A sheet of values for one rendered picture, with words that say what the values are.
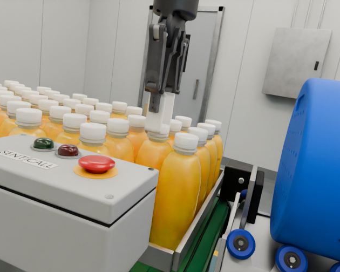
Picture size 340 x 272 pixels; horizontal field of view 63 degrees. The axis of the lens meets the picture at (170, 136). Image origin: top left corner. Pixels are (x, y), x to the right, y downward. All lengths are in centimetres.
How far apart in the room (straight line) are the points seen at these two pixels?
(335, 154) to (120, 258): 28
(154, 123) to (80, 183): 25
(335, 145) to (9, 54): 465
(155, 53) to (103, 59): 492
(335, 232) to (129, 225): 27
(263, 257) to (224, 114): 363
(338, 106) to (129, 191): 30
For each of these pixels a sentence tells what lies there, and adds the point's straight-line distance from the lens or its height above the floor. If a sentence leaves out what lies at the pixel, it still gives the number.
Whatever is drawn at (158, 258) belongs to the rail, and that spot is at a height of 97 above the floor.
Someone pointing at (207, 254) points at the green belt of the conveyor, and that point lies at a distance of 56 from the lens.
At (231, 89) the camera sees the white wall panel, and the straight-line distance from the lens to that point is 406.
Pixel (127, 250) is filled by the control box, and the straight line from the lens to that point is 29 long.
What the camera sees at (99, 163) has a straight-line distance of 27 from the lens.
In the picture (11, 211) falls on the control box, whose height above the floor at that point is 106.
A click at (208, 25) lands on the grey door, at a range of 426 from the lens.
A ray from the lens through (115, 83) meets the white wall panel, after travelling 514.
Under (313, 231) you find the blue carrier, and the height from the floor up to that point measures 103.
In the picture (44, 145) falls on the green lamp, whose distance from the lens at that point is 34.
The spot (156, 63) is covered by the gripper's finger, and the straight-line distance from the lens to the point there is 44.
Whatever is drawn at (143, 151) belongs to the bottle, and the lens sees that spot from 50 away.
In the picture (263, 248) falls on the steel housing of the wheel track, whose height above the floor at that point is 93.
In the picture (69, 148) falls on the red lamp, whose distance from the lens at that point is 32.
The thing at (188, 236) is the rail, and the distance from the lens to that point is 43.
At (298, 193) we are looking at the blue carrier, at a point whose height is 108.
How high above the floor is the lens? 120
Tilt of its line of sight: 12 degrees down
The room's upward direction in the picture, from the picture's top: 9 degrees clockwise
